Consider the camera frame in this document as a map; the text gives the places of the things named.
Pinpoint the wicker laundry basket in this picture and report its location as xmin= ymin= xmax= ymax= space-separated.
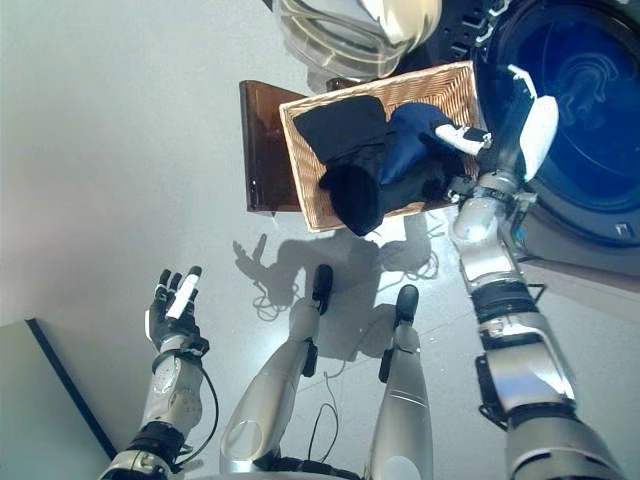
xmin=278 ymin=60 xmax=490 ymax=234

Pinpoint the thin black tether cable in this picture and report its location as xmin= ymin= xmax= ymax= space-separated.
xmin=306 ymin=358 xmax=348 ymax=465

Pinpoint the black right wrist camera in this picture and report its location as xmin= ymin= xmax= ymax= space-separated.
xmin=444 ymin=177 xmax=476 ymax=205

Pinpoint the blue garment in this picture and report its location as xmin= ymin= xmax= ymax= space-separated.
xmin=378 ymin=102 xmax=460 ymax=187

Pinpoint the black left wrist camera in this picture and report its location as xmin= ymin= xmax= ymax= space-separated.
xmin=185 ymin=335 xmax=211 ymax=359

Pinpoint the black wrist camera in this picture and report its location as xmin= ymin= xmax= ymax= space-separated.
xmin=185 ymin=335 xmax=211 ymax=359
xmin=444 ymin=177 xmax=476 ymax=205

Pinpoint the left silver robot leg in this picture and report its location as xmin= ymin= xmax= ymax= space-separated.
xmin=218 ymin=263 xmax=335 ymax=475

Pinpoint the round glass washer door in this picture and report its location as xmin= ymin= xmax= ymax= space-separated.
xmin=271 ymin=0 xmax=445 ymax=85

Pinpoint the right silver robot leg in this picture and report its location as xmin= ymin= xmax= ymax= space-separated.
xmin=366 ymin=284 xmax=435 ymax=480

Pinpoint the looped floor cable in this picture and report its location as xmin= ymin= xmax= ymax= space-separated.
xmin=251 ymin=278 xmax=302 ymax=322

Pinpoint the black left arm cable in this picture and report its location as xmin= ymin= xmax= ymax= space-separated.
xmin=174 ymin=359 xmax=221 ymax=465

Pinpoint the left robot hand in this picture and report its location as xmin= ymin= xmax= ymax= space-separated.
xmin=144 ymin=265 xmax=204 ymax=354

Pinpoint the dark grey washing machine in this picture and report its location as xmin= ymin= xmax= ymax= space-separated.
xmin=399 ymin=0 xmax=640 ymax=266

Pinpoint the black garment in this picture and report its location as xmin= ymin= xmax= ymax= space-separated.
xmin=292 ymin=94 xmax=390 ymax=169
xmin=318 ymin=147 xmax=469 ymax=238

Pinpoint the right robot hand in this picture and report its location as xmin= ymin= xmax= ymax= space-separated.
xmin=434 ymin=63 xmax=560 ymax=184

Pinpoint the silver robot leg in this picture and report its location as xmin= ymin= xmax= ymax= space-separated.
xmin=218 ymin=263 xmax=335 ymax=475
xmin=366 ymin=284 xmax=435 ymax=480

